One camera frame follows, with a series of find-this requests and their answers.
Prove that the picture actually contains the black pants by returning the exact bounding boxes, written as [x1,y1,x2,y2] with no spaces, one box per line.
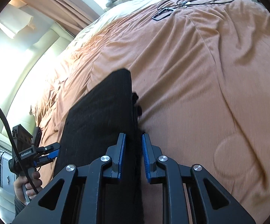
[54,69,144,223]

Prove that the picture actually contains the dark sleeve left forearm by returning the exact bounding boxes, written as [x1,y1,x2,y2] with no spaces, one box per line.
[14,197,25,216]

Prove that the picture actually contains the person left hand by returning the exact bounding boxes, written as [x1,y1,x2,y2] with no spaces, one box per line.
[14,171,43,205]

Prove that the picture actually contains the cream upholstered headboard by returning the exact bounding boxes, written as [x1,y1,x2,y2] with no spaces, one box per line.
[0,4,75,150]

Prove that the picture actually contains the orange bed blanket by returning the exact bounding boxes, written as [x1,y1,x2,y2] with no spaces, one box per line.
[33,0,270,223]

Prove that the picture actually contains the pink window curtain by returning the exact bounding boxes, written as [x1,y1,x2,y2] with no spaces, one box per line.
[22,0,103,35]

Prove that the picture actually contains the black camera cable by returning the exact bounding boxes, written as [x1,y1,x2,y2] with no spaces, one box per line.
[0,94,39,195]

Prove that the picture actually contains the black card holder lanyard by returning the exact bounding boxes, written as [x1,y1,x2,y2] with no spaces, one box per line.
[151,7,175,22]

